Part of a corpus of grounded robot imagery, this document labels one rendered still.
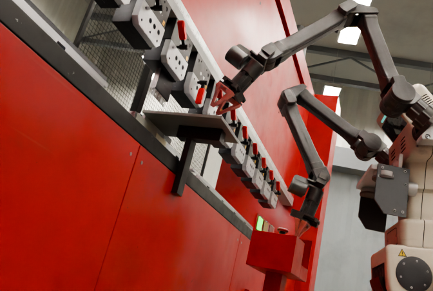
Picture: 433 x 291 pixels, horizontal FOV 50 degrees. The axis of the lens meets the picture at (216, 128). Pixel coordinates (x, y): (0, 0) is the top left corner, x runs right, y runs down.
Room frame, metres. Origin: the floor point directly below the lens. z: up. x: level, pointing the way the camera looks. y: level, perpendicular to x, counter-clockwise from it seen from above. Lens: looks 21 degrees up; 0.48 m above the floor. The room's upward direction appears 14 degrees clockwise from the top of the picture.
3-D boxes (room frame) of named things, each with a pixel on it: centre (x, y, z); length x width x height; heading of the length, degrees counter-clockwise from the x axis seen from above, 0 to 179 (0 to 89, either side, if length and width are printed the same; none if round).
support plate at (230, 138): (1.35, 0.08, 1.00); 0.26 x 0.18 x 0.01; 66
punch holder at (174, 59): (1.39, 0.22, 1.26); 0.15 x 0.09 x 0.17; 156
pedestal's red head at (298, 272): (1.66, -0.33, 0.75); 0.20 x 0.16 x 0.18; 150
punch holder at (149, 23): (1.20, 0.30, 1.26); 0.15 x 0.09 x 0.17; 156
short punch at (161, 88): (1.41, 0.21, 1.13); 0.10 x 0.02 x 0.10; 156
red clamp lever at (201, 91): (1.53, 0.09, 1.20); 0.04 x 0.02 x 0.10; 66
